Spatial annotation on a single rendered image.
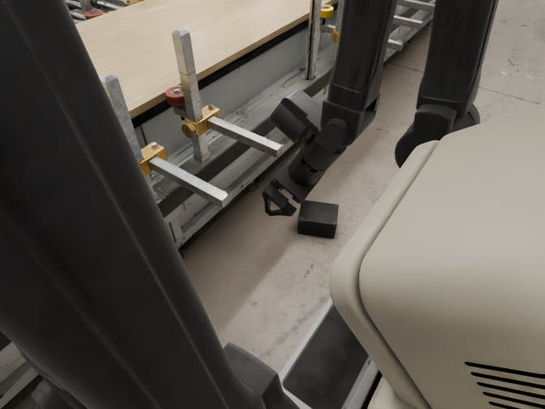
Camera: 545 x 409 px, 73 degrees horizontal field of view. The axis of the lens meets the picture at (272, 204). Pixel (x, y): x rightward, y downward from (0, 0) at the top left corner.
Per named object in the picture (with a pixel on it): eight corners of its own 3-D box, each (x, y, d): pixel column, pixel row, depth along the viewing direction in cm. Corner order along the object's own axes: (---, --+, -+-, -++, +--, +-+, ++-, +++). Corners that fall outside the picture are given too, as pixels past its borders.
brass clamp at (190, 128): (222, 122, 126) (221, 109, 122) (195, 141, 118) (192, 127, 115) (208, 116, 128) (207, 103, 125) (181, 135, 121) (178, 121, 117)
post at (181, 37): (210, 165, 133) (189, 28, 99) (203, 171, 131) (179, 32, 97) (203, 162, 135) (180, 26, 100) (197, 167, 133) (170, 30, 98)
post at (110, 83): (160, 212, 121) (116, 74, 87) (152, 218, 119) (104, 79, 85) (153, 208, 122) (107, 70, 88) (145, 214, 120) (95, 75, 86)
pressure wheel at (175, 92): (170, 127, 127) (163, 96, 119) (172, 114, 132) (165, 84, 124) (194, 125, 127) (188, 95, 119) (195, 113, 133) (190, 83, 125)
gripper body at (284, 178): (270, 182, 65) (287, 160, 59) (297, 152, 71) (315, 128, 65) (298, 206, 65) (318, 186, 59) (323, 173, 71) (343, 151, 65)
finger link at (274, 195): (248, 209, 70) (266, 186, 63) (267, 187, 74) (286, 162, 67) (276, 232, 70) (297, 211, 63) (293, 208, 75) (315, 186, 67)
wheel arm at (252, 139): (282, 155, 113) (283, 144, 110) (276, 161, 111) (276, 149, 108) (181, 111, 130) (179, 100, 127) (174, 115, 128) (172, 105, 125)
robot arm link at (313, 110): (349, 135, 50) (375, 106, 55) (286, 77, 50) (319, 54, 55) (309, 178, 59) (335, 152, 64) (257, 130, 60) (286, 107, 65)
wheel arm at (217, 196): (230, 204, 99) (229, 192, 96) (222, 211, 97) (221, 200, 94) (126, 147, 117) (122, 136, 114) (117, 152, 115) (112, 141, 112)
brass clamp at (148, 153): (169, 161, 112) (165, 148, 108) (134, 185, 104) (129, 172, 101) (155, 153, 115) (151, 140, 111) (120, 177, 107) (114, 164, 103)
